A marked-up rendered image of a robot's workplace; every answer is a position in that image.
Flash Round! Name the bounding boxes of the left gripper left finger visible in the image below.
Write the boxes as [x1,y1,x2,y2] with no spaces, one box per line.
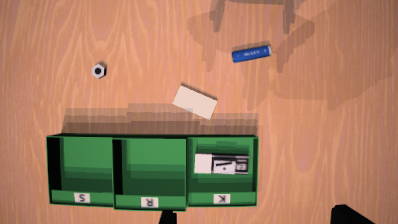
[158,210,177,224]

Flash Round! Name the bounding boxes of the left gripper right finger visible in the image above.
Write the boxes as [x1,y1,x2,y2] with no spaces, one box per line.
[330,204,375,224]

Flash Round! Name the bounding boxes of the green three-compartment bin rack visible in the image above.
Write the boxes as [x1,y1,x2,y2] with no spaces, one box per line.
[46,133,259,212]

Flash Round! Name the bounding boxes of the blue aa battery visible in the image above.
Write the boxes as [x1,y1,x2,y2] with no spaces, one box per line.
[231,45,272,63]

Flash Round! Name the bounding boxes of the black and white eraser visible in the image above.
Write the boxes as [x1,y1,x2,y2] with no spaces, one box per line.
[194,152,249,175]

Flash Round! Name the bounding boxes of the grey hex nut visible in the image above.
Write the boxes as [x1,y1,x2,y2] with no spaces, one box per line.
[92,64,106,79]

